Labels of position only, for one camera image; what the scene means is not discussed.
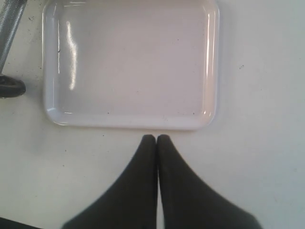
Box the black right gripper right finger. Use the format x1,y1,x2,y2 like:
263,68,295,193
157,135,261,229

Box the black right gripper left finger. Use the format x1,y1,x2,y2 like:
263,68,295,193
63,135,158,229

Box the black weight plate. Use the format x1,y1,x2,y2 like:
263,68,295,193
0,75,26,98

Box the chrome threaded dumbbell bar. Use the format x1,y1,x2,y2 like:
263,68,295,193
0,0,27,72

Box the white plastic tray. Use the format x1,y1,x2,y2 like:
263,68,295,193
42,0,220,130

